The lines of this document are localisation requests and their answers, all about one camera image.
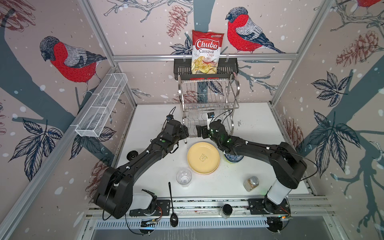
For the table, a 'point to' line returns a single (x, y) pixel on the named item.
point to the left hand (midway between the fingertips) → (183, 129)
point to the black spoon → (174, 219)
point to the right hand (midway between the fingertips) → (201, 127)
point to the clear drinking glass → (184, 177)
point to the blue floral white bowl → (233, 158)
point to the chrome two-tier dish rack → (203, 101)
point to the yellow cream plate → (203, 158)
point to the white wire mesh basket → (93, 122)
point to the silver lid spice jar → (250, 184)
